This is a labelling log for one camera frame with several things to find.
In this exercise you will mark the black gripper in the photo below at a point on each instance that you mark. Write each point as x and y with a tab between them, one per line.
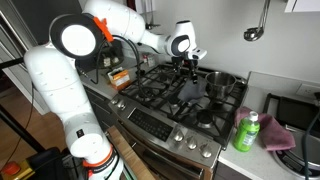
179	62

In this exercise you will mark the gray towel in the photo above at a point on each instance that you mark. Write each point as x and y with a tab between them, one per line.
192	92

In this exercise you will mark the stainless steel pot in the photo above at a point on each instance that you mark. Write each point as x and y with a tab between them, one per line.
219	84

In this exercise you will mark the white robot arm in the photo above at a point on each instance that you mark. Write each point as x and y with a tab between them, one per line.
73	37

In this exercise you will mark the stainless gas stove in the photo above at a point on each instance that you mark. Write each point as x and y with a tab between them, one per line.
177	140

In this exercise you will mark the orange box on counter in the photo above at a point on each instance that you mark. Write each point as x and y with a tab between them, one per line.
119	78

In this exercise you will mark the hanging metal ladle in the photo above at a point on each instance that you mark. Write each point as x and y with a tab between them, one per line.
255	33

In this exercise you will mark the green dish soap bottle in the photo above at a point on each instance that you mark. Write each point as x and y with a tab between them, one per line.
247	132

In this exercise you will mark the wooden cutting board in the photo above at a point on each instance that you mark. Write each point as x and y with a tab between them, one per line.
133	163

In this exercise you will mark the pink cloth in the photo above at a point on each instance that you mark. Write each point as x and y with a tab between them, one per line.
273	135

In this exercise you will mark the black portable burner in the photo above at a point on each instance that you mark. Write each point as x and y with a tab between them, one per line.
293	115

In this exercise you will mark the white upper cabinet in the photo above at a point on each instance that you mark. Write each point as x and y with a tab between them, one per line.
302	6

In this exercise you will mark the red emergency stop button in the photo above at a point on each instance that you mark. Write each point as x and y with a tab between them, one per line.
11	168

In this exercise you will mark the wall power outlet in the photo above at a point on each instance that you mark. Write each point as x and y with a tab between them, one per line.
307	90

